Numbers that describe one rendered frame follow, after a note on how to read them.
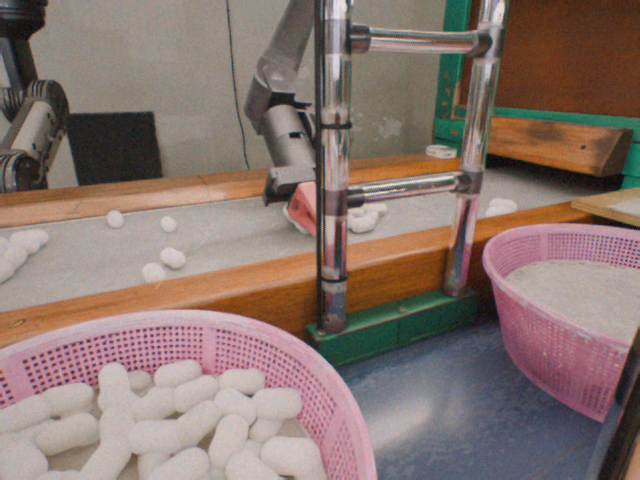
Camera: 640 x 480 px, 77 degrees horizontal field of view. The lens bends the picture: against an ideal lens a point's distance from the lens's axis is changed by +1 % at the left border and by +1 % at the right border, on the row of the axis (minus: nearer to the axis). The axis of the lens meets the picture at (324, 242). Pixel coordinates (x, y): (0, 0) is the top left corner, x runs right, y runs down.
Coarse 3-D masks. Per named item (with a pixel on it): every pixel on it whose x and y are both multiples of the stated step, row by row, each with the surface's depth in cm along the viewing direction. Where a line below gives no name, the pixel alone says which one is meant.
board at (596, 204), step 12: (612, 192) 59; (624, 192) 59; (636, 192) 59; (576, 204) 55; (588, 204) 54; (600, 204) 53; (612, 204) 53; (612, 216) 51; (624, 216) 50; (636, 216) 49
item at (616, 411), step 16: (624, 368) 14; (624, 384) 14; (624, 400) 14; (608, 416) 15; (624, 416) 13; (608, 432) 15; (624, 432) 13; (608, 448) 15; (624, 448) 13; (592, 464) 15; (608, 464) 14; (624, 464) 14
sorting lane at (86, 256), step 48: (480, 192) 72; (528, 192) 73; (48, 240) 52; (96, 240) 51; (144, 240) 51; (192, 240) 51; (240, 240) 51; (288, 240) 51; (0, 288) 40; (48, 288) 40; (96, 288) 40
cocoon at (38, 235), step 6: (12, 234) 48; (18, 234) 48; (24, 234) 48; (30, 234) 48; (36, 234) 48; (42, 234) 49; (12, 240) 47; (18, 240) 48; (24, 240) 48; (36, 240) 48; (42, 240) 49
